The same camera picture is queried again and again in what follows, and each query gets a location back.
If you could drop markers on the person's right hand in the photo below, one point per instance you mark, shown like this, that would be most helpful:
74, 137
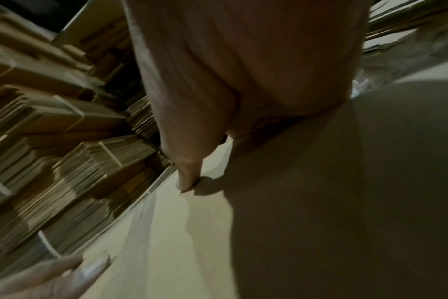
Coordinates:
246, 58

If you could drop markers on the person's left hand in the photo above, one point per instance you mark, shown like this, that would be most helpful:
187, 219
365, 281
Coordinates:
54, 280

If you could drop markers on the brown cardboard box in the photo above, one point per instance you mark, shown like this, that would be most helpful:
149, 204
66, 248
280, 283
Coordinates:
320, 222

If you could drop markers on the stacks of flat cardboard bundles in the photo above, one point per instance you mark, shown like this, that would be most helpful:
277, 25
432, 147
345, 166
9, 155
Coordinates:
54, 146

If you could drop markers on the pale flat board bundle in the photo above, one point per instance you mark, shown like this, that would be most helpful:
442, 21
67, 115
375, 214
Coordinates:
408, 14

